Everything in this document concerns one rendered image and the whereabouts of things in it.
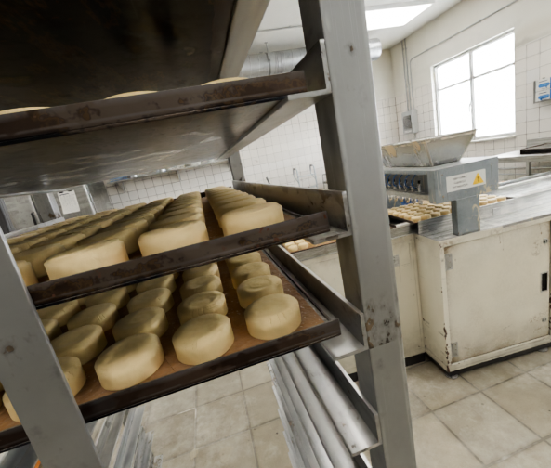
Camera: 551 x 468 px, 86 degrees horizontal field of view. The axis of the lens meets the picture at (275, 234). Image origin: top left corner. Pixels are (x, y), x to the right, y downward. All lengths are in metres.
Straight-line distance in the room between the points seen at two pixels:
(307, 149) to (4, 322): 5.93
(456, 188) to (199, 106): 1.51
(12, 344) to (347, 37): 0.26
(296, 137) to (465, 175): 4.62
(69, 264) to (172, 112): 0.12
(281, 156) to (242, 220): 5.68
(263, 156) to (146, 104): 5.63
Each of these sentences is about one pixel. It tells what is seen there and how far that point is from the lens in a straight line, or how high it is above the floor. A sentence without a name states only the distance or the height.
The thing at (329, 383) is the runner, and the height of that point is 1.13.
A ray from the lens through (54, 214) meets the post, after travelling 0.86.
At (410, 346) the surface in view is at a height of 0.15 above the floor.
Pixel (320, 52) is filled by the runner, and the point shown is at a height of 1.42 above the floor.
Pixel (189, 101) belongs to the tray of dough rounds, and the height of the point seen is 1.41.
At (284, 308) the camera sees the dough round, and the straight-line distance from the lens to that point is 0.26.
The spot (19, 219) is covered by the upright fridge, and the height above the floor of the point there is 1.29.
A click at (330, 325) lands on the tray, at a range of 0.25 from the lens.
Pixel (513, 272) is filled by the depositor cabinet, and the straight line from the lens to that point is 1.99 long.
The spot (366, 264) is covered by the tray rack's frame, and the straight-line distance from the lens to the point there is 0.22.
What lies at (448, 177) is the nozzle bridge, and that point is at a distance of 1.61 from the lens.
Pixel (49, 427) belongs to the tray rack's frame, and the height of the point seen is 1.24.
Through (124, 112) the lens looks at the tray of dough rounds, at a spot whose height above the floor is 1.41.
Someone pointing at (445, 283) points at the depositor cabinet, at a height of 0.61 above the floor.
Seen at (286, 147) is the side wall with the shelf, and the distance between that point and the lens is 5.93.
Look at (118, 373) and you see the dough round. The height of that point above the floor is 1.24.
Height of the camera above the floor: 1.36
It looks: 14 degrees down
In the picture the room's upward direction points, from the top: 12 degrees counter-clockwise
